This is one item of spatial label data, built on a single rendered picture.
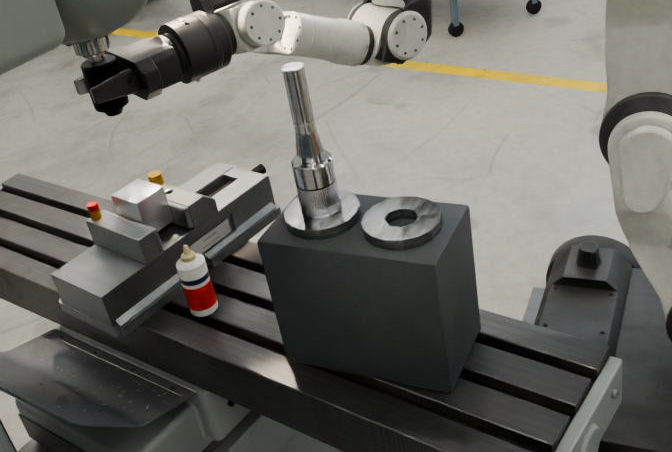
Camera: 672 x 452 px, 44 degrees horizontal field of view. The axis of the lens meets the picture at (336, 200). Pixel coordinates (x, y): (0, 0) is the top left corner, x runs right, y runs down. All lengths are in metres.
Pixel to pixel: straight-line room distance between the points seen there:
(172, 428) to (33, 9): 0.59
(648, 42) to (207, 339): 0.71
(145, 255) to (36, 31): 0.39
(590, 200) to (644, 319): 1.41
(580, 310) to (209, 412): 0.73
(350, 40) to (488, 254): 1.55
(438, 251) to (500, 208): 2.10
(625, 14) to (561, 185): 1.95
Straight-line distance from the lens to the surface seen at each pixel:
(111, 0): 1.06
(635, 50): 1.22
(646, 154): 1.23
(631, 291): 1.70
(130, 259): 1.24
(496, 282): 2.65
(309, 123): 0.91
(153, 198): 1.23
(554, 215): 2.94
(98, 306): 1.20
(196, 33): 1.18
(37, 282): 1.40
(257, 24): 1.20
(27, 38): 0.95
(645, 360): 1.55
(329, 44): 1.30
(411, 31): 1.35
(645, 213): 1.29
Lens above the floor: 1.62
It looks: 31 degrees down
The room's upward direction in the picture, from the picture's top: 11 degrees counter-clockwise
